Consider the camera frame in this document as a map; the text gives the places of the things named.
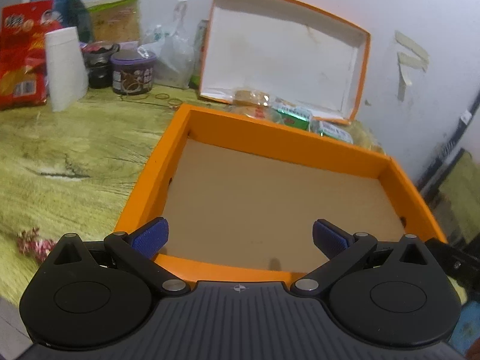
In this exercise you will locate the round pastry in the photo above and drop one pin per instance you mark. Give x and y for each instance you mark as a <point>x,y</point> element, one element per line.
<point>249,96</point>
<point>251,111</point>

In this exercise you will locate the black stick white label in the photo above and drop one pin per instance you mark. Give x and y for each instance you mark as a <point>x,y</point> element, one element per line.
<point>450,142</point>

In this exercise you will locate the white paper cup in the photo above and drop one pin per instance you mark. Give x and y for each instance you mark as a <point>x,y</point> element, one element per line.
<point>65,71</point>

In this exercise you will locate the purple-lid tin can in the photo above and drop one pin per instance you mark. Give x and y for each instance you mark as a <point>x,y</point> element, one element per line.
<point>133,77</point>

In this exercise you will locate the green wood-grain desktop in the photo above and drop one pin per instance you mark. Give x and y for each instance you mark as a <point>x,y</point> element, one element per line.
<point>75,165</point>

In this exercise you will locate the orange box lid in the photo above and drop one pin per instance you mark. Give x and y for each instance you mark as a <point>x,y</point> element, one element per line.
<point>281,45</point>

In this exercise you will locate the clear plastic bag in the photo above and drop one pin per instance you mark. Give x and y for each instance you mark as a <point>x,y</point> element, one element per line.
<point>172,52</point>

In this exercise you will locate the small green-covered table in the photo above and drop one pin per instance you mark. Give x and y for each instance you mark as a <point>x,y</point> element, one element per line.
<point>463,191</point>

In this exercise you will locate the green biscuit packet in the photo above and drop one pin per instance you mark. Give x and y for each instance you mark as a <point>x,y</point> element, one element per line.
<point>292,114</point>

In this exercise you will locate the green beer can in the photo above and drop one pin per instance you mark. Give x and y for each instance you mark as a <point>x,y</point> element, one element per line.
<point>199,45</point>

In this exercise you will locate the tan rubber band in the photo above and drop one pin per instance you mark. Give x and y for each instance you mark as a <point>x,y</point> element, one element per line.
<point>129,98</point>
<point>156,96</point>
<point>168,102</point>

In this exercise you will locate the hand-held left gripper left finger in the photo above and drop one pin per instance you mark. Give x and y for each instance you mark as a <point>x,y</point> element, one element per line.
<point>150,237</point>

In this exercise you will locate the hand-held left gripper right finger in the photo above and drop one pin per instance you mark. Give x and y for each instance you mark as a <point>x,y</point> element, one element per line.
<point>330,238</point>

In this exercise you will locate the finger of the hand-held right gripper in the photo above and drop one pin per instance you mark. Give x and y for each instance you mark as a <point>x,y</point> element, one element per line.
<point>457,266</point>

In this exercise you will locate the white biscuit packet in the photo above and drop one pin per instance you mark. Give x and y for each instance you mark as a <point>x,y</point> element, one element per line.
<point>333,131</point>

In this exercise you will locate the red snack bag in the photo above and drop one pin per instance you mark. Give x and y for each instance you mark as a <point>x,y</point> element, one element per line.
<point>18,63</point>

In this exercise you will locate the beige tape strip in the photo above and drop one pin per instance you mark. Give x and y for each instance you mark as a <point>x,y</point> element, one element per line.
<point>412,45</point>
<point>412,62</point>
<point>404,80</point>

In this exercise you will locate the orange cardboard box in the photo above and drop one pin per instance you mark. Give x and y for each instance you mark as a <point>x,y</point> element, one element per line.
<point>262,202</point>

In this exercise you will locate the black jar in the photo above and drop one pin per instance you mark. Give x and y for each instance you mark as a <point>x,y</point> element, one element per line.
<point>99,71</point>

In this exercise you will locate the yellow packet green top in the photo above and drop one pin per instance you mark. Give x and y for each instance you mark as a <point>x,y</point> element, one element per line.
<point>116,22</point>

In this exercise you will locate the dark green bag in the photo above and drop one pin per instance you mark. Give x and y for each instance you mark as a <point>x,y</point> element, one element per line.
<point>79,18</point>

